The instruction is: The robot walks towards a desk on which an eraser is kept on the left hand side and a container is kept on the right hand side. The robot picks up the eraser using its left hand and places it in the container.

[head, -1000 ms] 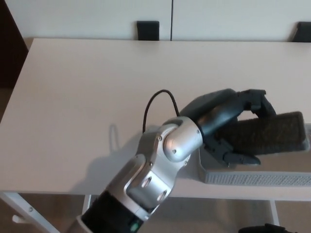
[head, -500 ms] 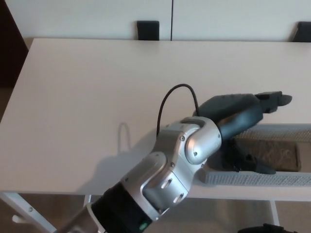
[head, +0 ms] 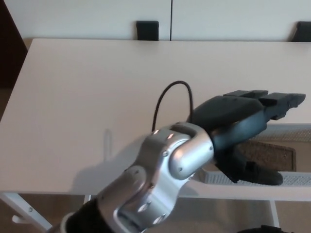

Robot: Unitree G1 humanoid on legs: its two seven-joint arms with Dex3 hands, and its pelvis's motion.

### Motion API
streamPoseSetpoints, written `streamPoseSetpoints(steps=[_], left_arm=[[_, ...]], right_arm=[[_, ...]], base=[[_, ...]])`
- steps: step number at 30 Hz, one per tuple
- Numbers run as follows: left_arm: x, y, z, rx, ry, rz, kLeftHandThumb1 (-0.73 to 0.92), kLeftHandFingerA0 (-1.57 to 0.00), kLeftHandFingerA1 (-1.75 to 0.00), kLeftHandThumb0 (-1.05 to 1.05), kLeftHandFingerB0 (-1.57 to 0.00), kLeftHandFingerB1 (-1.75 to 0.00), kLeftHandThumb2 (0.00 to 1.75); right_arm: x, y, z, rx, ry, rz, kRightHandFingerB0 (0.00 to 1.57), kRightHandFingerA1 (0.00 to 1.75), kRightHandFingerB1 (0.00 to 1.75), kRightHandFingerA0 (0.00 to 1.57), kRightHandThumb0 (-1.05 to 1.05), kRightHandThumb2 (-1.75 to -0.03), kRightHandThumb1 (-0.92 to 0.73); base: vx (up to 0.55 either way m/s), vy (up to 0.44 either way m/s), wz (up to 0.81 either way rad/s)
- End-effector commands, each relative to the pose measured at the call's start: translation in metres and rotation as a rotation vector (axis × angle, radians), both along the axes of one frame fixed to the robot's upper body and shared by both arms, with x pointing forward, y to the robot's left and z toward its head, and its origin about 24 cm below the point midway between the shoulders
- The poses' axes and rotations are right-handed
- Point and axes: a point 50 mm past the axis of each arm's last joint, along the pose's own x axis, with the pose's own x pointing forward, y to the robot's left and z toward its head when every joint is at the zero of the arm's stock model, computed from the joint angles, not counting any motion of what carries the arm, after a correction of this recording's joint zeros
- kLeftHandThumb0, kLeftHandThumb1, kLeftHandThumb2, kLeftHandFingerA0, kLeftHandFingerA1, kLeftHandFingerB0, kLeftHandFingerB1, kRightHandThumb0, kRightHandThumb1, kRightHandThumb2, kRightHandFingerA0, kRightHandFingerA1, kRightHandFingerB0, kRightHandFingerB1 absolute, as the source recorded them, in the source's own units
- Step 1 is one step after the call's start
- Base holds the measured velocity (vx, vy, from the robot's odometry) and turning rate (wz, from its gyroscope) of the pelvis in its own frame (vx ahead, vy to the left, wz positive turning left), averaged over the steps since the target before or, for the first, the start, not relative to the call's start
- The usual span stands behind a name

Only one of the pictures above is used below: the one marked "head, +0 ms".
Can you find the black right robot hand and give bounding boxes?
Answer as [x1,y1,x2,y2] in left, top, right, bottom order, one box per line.
[241,224,283,233]

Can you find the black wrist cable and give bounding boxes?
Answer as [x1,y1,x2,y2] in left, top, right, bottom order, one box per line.
[151,80,194,132]

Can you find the white tube on floor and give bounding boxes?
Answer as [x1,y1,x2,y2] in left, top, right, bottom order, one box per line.
[11,214,28,224]

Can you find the dark grey board eraser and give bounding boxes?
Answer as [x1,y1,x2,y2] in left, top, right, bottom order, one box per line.
[239,139,297,173]

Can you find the white desk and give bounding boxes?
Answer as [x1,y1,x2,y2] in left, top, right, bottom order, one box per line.
[0,38,311,233]

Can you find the left black wall bracket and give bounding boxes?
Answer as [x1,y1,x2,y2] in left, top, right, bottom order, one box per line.
[136,20,160,41]

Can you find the black wall bracket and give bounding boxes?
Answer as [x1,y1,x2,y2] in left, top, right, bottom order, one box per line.
[136,20,160,41]
[289,21,311,43]

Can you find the white cabinet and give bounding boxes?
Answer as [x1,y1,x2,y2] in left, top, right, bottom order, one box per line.
[4,0,311,42]

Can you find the right black wall bracket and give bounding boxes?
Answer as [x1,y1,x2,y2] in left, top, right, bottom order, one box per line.
[289,21,311,43]

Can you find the dark brown wooden furniture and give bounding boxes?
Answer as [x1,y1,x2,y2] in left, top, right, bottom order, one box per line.
[0,0,28,88]

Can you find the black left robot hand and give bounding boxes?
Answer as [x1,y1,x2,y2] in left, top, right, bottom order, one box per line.
[187,89,307,187]

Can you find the grey mesh basket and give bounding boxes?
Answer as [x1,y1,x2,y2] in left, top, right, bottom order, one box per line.
[191,123,311,188]

